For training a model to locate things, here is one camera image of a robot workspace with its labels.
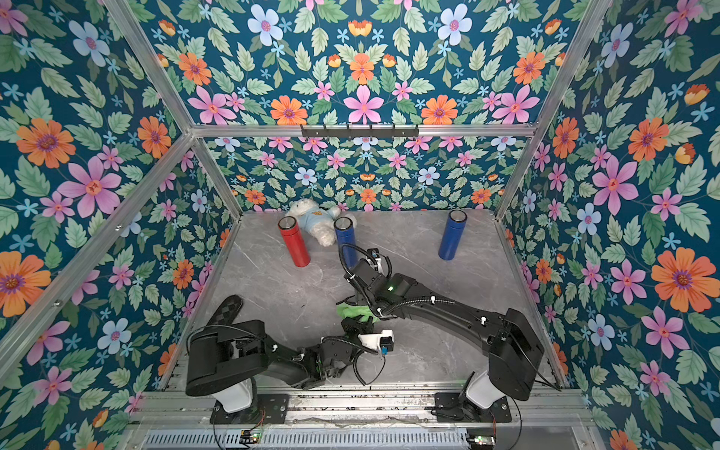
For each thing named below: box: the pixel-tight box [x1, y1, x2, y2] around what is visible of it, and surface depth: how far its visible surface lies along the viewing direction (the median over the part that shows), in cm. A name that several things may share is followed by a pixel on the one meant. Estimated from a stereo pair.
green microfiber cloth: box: [336, 302, 380, 323], surface depth 79 cm
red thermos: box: [277, 215, 312, 269], surface depth 94 cm
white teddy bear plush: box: [285, 197, 358, 247], surface depth 109 cm
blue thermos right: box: [437, 209, 468, 261], surface depth 97 cm
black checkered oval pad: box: [206, 294, 244, 326], surface depth 91 cm
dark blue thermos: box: [333, 215, 357, 269], surface depth 90 cm
